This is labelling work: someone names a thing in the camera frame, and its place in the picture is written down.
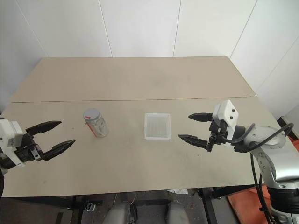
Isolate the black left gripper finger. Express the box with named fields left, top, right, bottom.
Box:
left=25, top=120, right=63, bottom=136
left=43, top=139, right=77, bottom=162

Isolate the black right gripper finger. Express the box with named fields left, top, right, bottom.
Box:
left=187, top=112, right=214, bottom=123
left=178, top=134, right=209, bottom=150

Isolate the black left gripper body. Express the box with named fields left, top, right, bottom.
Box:
left=14, top=133, right=45, bottom=164

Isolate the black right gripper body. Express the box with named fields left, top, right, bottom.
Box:
left=207, top=119, right=229, bottom=153

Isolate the clear square plastic tray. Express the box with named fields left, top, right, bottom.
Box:
left=143, top=112, right=172, bottom=141

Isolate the clear jar with grey lid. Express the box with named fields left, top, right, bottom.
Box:
left=83, top=108, right=110, bottom=139

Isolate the grey jar lid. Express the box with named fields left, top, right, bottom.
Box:
left=83, top=108, right=102, bottom=122

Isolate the small metal caster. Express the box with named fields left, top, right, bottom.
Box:
left=85, top=200, right=97, bottom=212

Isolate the orange floor object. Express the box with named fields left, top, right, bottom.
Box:
left=227, top=183, right=271, bottom=224

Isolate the grey rounded robot leg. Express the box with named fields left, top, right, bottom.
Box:
left=166, top=200, right=190, bottom=224
left=107, top=201, right=139, bottom=224

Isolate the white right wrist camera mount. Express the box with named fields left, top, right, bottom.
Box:
left=213, top=99, right=239, bottom=149

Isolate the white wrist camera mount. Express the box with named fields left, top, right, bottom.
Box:
left=0, top=119, right=27, bottom=168
left=213, top=99, right=239, bottom=149

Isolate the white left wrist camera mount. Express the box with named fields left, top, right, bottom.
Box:
left=0, top=119, right=27, bottom=168

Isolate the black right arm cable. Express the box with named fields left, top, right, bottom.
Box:
left=250, top=153, right=273, bottom=224

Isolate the black table frame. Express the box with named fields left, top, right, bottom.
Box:
left=0, top=185, right=236, bottom=224

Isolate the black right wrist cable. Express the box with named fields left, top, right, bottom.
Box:
left=223, top=122, right=295, bottom=147

